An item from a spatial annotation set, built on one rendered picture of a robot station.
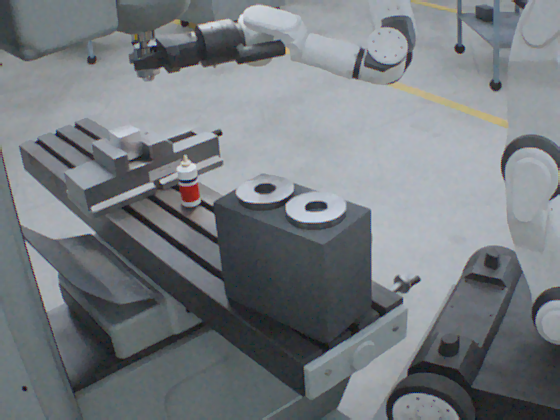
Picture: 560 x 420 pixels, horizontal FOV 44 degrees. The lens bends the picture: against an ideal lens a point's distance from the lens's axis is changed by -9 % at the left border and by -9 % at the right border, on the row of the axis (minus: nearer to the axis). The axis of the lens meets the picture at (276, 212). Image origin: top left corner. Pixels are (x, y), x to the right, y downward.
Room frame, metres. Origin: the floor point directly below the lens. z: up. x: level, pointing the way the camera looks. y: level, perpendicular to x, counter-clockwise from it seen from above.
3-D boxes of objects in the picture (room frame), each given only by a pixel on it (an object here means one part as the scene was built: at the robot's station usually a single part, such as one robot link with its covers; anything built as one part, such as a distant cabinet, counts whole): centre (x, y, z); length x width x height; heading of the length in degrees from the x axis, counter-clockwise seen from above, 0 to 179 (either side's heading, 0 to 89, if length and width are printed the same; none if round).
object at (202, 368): (1.37, 0.20, 0.41); 0.80 x 0.30 x 0.60; 127
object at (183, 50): (1.38, 0.14, 1.24); 0.13 x 0.12 x 0.10; 19
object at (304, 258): (1.00, -0.02, 1.00); 0.22 x 0.12 x 0.20; 47
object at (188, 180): (1.37, 0.18, 0.96); 0.04 x 0.04 x 0.11
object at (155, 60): (1.33, 0.21, 1.24); 0.06 x 0.02 x 0.03; 109
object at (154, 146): (1.51, 0.27, 0.99); 0.12 x 0.06 x 0.04; 35
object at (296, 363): (1.39, 0.25, 0.86); 1.24 x 0.23 x 0.08; 37
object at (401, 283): (1.56, -0.28, 0.48); 0.22 x 0.06 x 0.06; 127
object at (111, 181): (1.49, 0.29, 0.96); 0.35 x 0.15 x 0.11; 125
